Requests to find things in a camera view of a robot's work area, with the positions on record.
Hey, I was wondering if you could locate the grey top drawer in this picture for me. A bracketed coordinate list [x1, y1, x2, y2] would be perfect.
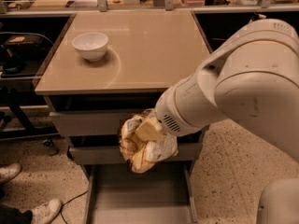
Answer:
[50, 109, 142, 136]

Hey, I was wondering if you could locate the black floor cable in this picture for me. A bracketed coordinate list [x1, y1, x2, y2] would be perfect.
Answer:
[59, 189, 90, 224]

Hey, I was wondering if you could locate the white ceramic bowl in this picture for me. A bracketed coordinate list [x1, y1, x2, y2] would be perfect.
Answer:
[72, 32, 108, 62]

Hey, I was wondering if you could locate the white shoe near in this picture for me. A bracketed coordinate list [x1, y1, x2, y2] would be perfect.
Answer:
[31, 199, 62, 224]

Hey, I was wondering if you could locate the grey drawer cabinet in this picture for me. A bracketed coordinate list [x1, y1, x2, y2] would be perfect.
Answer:
[35, 9, 216, 173]

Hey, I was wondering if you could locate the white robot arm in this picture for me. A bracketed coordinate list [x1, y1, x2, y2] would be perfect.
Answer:
[135, 19, 299, 159]

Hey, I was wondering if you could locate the dark trouser leg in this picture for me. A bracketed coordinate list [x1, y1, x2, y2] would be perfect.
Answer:
[0, 204, 33, 224]

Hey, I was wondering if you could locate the grey middle drawer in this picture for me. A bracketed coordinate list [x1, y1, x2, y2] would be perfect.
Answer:
[70, 143, 203, 165]

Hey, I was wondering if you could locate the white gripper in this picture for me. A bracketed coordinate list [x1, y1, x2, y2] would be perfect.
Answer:
[135, 81, 219, 142]

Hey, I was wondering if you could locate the grey open bottom drawer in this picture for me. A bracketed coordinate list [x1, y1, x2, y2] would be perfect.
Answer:
[83, 162, 198, 224]

